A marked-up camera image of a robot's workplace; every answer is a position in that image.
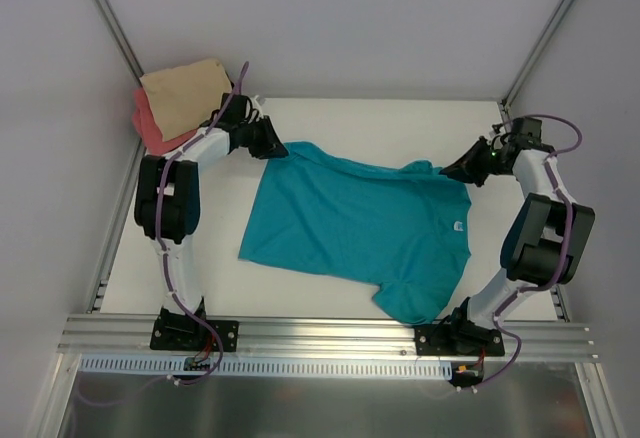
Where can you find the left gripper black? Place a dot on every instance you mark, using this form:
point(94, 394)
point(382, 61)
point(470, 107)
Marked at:
point(263, 136)

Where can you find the pink folded t shirt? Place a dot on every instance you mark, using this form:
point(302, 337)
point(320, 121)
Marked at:
point(150, 134)

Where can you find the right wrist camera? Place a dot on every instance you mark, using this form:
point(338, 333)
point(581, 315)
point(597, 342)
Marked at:
point(524, 132)

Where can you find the aluminium mounting rail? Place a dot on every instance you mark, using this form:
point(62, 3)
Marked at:
point(327, 338)

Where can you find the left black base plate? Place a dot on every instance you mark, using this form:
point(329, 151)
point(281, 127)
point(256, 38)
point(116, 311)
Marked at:
point(225, 335)

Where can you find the left aluminium frame post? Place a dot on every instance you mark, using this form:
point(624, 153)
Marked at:
point(118, 35)

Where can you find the beige folded t shirt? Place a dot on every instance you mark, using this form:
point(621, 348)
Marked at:
point(183, 97)

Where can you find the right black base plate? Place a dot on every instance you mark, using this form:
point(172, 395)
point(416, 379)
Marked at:
point(450, 340)

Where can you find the aluminium frame post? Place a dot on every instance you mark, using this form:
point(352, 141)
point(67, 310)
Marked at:
point(551, 27)
point(118, 35)

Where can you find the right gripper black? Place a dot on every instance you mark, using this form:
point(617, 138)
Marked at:
point(481, 158)

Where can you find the teal t shirt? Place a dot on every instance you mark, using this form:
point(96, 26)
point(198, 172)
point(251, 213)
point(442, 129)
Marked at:
point(403, 230)

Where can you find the right aluminium frame post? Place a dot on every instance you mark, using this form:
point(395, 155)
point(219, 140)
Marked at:
point(551, 27)

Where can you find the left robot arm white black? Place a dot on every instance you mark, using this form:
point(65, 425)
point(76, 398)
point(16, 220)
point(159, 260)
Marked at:
point(168, 209)

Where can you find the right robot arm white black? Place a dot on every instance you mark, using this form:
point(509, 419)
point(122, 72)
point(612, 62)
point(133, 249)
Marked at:
point(543, 246)

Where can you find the white slotted cable duct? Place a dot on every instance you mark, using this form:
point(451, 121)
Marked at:
point(270, 367)

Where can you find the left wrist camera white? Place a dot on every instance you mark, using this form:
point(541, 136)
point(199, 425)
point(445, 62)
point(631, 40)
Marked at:
point(256, 104)

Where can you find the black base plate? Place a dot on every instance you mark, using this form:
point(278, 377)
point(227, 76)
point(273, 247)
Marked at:
point(450, 340)
point(225, 335)

